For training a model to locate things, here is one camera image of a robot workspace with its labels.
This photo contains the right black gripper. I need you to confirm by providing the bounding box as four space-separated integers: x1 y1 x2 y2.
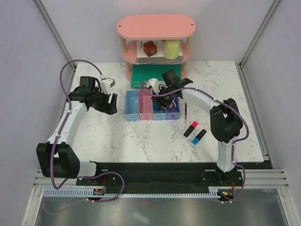
151 84 174 111

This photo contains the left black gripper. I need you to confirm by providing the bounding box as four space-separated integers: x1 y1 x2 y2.
90 87 117 115

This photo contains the four-compartment blue pink organizer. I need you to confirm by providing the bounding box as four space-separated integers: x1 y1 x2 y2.
125 90 181 121

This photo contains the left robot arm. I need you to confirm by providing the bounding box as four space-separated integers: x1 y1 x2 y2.
36 76 117 185

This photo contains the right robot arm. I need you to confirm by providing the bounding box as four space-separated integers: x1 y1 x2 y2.
147 70 243 186

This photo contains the dark red pink pen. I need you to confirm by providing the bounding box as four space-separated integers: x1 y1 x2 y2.
184 102 188 123

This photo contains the pink black highlighter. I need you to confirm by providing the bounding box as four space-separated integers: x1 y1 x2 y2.
183 121 198 137

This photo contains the green box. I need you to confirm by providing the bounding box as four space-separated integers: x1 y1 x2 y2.
131 65 182 89

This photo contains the blue black highlighter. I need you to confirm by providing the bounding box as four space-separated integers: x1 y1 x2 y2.
192 129 207 145

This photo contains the brown cube box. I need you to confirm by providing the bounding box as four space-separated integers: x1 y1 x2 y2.
143 41 157 57

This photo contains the pale yellow cup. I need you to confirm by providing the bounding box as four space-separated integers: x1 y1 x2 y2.
164 40 180 59

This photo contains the pink three-tier shelf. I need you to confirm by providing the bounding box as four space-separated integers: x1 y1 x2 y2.
117 14 196 80

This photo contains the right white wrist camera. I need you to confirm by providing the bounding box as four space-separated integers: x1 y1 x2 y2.
146 78 160 94

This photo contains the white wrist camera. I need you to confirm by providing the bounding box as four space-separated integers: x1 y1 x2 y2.
146 78 160 94
100 78 115 95

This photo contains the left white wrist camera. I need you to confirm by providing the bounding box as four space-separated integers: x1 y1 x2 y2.
100 78 115 95

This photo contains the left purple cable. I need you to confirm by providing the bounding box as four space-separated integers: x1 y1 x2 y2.
43 58 124 214

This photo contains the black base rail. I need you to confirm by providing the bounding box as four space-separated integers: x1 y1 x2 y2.
76 161 272 192

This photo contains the white cable duct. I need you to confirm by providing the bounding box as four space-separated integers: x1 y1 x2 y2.
43 187 221 199

